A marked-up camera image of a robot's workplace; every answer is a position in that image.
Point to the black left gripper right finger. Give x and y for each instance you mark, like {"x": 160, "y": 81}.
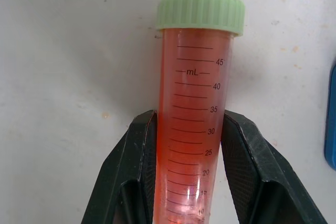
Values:
{"x": 265, "y": 176}

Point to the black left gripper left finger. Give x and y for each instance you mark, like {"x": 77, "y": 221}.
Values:
{"x": 126, "y": 176}

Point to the red test tube green cap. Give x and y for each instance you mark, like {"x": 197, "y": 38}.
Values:
{"x": 194, "y": 119}

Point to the blue test tube rack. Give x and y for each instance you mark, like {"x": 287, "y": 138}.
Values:
{"x": 330, "y": 119}

